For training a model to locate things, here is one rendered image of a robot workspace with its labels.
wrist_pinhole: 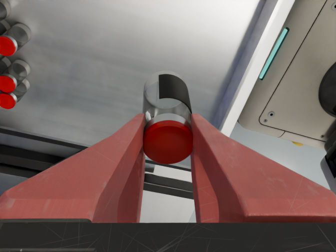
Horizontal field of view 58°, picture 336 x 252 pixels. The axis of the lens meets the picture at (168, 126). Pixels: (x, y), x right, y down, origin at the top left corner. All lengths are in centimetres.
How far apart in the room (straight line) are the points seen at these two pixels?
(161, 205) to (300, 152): 128
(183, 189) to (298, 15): 75
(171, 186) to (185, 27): 24
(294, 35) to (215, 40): 73
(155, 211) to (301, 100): 79
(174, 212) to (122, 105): 23
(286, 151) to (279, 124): 50
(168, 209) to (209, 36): 31
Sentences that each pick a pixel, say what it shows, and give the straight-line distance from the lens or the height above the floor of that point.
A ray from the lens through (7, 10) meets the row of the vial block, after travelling 39.
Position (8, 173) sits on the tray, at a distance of 49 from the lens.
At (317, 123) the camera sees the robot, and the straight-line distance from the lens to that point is 128.
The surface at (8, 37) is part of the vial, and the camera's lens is 36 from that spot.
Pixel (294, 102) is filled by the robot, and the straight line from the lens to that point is 119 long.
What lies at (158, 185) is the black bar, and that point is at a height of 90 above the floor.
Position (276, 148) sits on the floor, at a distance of 167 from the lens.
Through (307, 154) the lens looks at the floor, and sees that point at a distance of 176.
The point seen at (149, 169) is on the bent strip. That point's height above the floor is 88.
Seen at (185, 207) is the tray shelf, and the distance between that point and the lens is 54.
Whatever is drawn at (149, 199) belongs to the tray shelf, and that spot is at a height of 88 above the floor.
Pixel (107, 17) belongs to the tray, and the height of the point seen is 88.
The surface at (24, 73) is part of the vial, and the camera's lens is 40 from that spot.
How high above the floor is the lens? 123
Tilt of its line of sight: 55 degrees down
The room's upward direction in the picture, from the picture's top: 180 degrees counter-clockwise
